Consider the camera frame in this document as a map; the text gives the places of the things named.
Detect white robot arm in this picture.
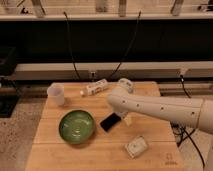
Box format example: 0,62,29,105
107,78,213,171

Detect white tube bottle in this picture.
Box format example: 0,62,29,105
80,79,109,96

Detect green bowl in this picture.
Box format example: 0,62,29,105
58,110,96,144

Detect black box at left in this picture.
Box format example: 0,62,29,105
0,46,19,118

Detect black floor cables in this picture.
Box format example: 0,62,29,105
171,74,206,168

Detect right black hanging cable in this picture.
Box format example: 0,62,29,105
107,10,142,81

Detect black hanging cable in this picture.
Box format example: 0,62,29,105
62,11,82,81
107,10,142,81

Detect left black hanging cable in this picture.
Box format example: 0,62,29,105
62,11,82,81

